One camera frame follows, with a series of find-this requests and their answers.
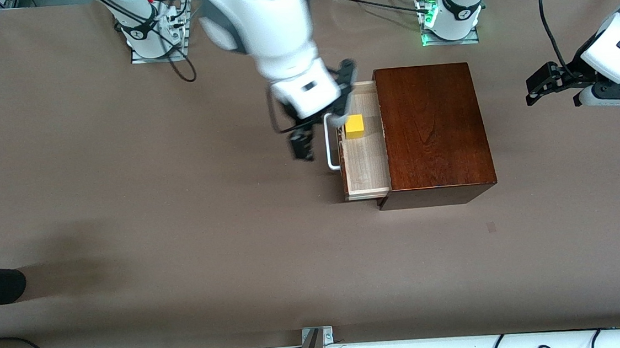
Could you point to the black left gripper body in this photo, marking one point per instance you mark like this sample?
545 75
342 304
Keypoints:
567 75

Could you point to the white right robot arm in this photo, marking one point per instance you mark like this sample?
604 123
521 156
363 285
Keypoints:
271 27

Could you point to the silver corner bracket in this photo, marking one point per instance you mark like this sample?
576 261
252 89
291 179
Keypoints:
328 336

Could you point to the light wood drawer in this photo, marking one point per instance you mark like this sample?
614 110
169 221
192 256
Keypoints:
364 164

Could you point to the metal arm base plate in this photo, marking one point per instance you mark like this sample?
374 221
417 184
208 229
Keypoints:
452 42
168 59

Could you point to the yellow cube block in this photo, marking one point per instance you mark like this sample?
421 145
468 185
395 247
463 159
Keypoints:
355 127

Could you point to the small clear tape piece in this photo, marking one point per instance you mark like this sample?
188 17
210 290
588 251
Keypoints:
491 227

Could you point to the dark brown wooden cabinet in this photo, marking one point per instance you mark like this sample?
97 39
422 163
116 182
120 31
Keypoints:
434 131

